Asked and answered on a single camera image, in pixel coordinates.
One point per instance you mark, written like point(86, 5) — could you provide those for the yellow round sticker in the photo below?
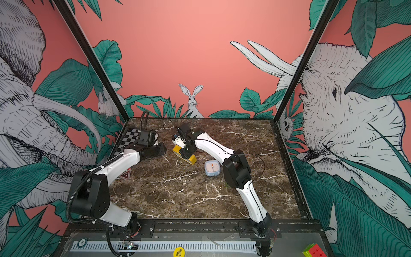
point(179, 252)

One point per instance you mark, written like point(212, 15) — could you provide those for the colourful puzzle cube on ledge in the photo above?
point(313, 250)

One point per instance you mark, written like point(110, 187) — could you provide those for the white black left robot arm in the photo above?
point(89, 196)

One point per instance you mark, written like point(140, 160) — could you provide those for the colourful puzzle cube on table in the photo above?
point(126, 174)

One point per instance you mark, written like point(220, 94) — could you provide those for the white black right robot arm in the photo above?
point(236, 171)

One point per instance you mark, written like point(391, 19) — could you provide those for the white perforated rail strip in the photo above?
point(170, 246)

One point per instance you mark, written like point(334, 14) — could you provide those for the yellow square alarm clock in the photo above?
point(186, 153)

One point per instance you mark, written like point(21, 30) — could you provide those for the black white chessboard box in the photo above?
point(129, 136)

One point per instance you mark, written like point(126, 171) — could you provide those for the light blue small alarm clock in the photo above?
point(212, 168)

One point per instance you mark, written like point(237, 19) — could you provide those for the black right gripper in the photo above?
point(184, 154)

